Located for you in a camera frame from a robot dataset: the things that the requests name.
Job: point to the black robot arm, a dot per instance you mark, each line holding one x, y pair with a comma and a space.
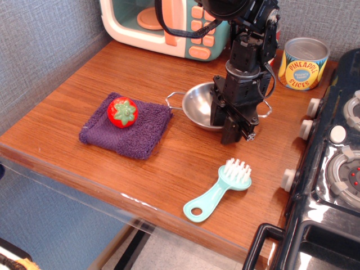
253, 26

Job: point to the teal dish brush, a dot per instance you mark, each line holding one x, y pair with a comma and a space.
233, 175

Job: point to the white stove knob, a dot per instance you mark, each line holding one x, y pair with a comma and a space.
313, 107
287, 179
305, 129

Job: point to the teal toy microwave oven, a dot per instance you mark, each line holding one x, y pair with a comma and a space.
135, 23

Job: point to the purple folded towel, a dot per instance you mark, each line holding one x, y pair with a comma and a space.
136, 141

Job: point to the pineapple slices can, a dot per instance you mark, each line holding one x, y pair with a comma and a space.
303, 63

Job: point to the black toy stove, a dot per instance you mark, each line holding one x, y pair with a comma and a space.
322, 214

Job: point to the white stove knob lower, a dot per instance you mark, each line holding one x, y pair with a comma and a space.
287, 179

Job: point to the white stove knob middle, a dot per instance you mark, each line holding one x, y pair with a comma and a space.
305, 129

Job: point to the tomato sauce can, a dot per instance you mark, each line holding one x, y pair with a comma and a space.
278, 33

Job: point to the stainless steel two-handled pot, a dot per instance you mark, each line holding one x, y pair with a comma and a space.
196, 105

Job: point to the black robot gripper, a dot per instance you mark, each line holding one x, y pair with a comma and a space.
239, 91

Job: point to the red toy tomato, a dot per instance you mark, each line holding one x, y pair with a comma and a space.
122, 112

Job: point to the white stove knob upper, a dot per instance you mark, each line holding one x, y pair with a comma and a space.
313, 107

